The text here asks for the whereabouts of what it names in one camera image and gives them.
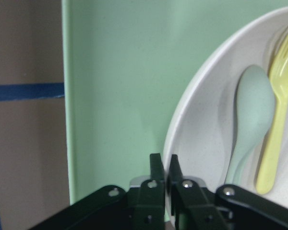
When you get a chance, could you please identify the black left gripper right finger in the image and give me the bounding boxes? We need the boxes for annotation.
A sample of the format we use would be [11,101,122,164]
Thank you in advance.
[169,155,221,230]

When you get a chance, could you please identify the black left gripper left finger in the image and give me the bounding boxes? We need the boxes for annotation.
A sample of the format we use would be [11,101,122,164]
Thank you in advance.
[128,153,165,230]

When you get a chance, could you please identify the white round plate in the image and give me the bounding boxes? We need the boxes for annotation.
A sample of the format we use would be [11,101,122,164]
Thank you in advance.
[163,6,288,208]

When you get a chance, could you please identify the yellow plastic fork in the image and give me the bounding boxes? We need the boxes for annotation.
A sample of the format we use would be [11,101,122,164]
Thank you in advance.
[255,33,288,195]

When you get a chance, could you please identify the pale green plastic spoon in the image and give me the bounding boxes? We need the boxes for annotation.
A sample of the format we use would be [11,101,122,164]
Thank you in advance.
[225,65,275,185]

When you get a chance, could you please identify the light green plastic tray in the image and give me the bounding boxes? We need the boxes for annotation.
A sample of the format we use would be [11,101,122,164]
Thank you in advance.
[61,0,288,203]

